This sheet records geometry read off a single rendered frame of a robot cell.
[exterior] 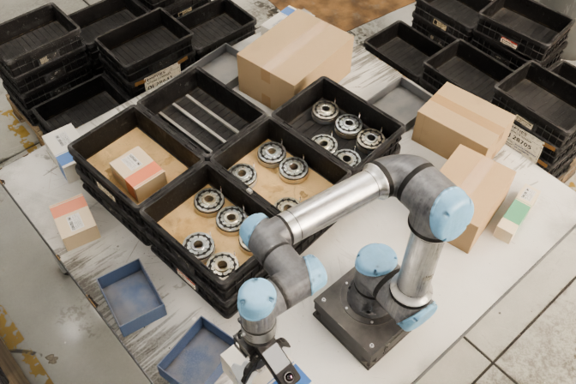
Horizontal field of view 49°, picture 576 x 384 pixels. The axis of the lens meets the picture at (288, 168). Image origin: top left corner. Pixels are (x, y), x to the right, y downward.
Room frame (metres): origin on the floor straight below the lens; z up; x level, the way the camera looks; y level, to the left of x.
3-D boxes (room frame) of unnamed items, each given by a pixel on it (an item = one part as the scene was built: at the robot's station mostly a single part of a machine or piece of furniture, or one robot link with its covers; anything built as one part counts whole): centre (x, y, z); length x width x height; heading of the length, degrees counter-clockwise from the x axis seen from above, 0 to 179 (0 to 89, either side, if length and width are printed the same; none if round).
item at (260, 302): (0.61, 0.06, 1.41); 0.09 x 0.08 x 0.11; 125
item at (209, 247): (1.12, 0.28, 0.86); 0.10 x 0.10 x 0.01
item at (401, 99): (1.90, -0.45, 0.73); 0.27 x 0.20 x 0.05; 133
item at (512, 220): (1.36, -0.82, 0.73); 0.24 x 0.06 x 0.06; 143
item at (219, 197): (1.30, 0.26, 0.86); 0.10 x 0.10 x 0.01
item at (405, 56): (2.73, -0.64, 0.26); 0.40 x 0.30 x 0.23; 42
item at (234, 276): (1.18, 0.23, 0.92); 0.40 x 0.30 x 0.02; 47
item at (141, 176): (1.40, 0.52, 0.87); 0.16 x 0.12 x 0.07; 43
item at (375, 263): (0.97, -0.26, 0.97); 0.13 x 0.12 x 0.14; 35
